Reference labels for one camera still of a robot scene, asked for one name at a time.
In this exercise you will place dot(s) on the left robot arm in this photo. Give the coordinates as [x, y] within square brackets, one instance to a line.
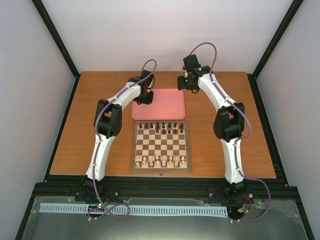
[108, 124]

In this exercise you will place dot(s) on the light blue cable duct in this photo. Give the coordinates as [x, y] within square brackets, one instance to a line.
[135, 210]

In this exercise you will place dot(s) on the dark king chess piece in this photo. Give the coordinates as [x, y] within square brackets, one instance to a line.
[157, 126]

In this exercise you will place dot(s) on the light king chess piece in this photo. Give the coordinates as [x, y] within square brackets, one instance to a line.
[163, 160]

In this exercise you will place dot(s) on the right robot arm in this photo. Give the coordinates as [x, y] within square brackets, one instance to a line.
[228, 125]

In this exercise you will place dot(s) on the wooden chessboard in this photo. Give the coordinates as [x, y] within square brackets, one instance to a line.
[146, 142]

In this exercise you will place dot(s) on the pink plastic tray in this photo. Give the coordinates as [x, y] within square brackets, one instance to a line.
[167, 104]

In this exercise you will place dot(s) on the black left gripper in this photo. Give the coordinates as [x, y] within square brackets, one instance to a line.
[148, 101]

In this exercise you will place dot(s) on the light knight chess piece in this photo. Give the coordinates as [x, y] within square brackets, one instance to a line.
[176, 161]
[144, 164]

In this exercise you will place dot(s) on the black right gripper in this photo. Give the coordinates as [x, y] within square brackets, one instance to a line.
[181, 86]

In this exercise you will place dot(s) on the black aluminium frame rail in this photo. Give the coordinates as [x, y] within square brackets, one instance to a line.
[117, 189]

